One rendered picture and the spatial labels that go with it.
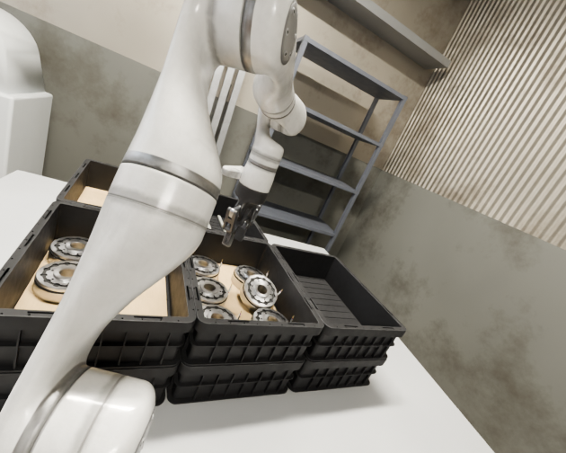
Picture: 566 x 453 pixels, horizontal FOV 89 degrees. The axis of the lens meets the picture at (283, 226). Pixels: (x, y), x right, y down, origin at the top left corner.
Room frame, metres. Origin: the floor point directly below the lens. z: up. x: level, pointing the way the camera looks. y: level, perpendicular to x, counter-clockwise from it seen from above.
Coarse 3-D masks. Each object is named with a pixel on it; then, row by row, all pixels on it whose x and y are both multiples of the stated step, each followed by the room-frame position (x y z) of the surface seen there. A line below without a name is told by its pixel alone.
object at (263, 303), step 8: (248, 280) 0.70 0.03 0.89; (256, 280) 0.72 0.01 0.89; (264, 280) 0.74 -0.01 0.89; (248, 288) 0.68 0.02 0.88; (272, 288) 0.73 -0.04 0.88; (248, 296) 0.66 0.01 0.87; (256, 296) 0.67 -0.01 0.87; (272, 296) 0.71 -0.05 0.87; (256, 304) 0.65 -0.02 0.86; (264, 304) 0.67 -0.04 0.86; (272, 304) 0.68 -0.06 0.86
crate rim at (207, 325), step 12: (252, 240) 0.88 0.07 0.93; (192, 264) 0.59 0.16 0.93; (192, 276) 0.55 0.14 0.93; (288, 276) 0.74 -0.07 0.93; (192, 288) 0.51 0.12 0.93; (312, 312) 0.61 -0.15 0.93; (204, 324) 0.43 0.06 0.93; (216, 324) 0.44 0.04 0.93; (228, 324) 0.45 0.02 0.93; (240, 324) 0.47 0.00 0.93; (252, 324) 0.48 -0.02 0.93; (264, 324) 0.49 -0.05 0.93; (276, 324) 0.51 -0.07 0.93; (288, 324) 0.53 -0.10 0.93; (300, 324) 0.55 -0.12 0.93; (312, 324) 0.56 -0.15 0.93
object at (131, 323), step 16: (48, 208) 0.57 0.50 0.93; (80, 208) 0.63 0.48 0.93; (96, 208) 0.65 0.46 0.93; (32, 240) 0.45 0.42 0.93; (16, 256) 0.39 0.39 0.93; (0, 272) 0.35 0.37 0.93; (0, 288) 0.33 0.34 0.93; (192, 304) 0.46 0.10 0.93; (0, 320) 0.29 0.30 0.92; (16, 320) 0.29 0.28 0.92; (32, 320) 0.30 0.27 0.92; (48, 320) 0.31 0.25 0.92; (112, 320) 0.35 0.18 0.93; (128, 320) 0.37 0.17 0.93; (144, 320) 0.38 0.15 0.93; (160, 320) 0.40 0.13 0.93; (176, 320) 0.41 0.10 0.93; (192, 320) 0.42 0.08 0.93
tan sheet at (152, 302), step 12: (48, 252) 0.55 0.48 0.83; (156, 288) 0.59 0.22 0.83; (24, 300) 0.41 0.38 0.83; (36, 300) 0.42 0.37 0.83; (144, 300) 0.53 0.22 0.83; (156, 300) 0.55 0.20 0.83; (120, 312) 0.48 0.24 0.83; (132, 312) 0.49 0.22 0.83; (144, 312) 0.50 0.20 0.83; (156, 312) 0.52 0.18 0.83
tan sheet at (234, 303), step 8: (224, 264) 0.83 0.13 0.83; (224, 272) 0.78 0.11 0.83; (232, 272) 0.80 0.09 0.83; (224, 280) 0.74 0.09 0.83; (232, 288) 0.73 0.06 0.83; (232, 296) 0.69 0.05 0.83; (232, 304) 0.65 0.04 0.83; (240, 304) 0.67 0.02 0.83; (240, 312) 0.64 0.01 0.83; (248, 312) 0.65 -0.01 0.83
